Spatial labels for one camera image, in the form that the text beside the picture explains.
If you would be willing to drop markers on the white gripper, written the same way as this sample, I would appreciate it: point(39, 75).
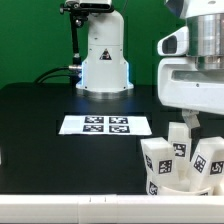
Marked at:
point(181, 85)

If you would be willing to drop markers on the white round stool seat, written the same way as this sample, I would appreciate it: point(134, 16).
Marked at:
point(180, 189)

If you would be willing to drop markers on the paper sheet with markers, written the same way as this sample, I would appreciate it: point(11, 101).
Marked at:
point(105, 125)

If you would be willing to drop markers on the white L-shaped fence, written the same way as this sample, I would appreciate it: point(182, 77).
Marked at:
point(79, 187)

